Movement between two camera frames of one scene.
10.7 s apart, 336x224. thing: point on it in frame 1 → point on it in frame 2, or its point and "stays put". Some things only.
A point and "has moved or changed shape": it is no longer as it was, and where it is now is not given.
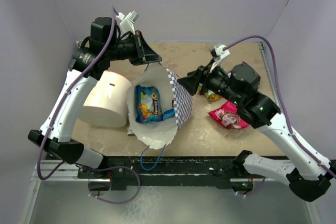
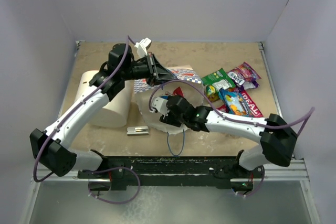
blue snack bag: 148,104 has moved or changed shape
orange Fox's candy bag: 212,96 stays put
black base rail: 157,171 stays put
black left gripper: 142,55 → 157,75
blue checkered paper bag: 158,134 → 187,83
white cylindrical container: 106,103 stays put
